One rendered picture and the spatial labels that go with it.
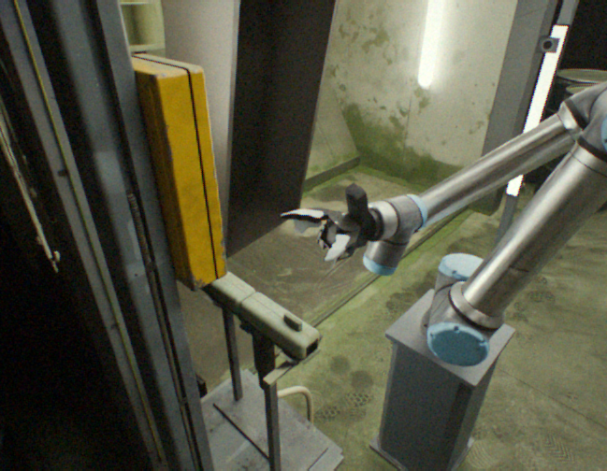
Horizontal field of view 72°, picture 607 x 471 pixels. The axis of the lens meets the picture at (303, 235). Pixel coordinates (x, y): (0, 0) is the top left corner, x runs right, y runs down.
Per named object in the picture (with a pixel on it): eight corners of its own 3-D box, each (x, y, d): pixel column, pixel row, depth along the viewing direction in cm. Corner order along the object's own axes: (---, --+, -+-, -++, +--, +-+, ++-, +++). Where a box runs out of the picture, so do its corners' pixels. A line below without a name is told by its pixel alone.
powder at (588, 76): (639, 79, 357) (640, 78, 356) (614, 89, 329) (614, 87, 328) (572, 69, 393) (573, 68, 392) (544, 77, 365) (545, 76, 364)
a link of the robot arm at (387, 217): (402, 215, 93) (373, 192, 99) (388, 219, 91) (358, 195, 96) (389, 246, 99) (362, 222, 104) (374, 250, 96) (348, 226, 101)
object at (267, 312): (320, 413, 78) (323, 323, 66) (302, 431, 75) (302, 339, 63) (176, 296, 106) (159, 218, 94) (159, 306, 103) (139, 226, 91)
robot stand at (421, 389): (473, 443, 171) (515, 329, 137) (437, 502, 152) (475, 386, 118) (408, 399, 189) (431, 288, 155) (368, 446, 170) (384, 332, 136)
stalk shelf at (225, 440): (167, 433, 92) (166, 428, 91) (247, 372, 106) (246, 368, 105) (263, 545, 74) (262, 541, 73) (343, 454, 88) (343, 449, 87)
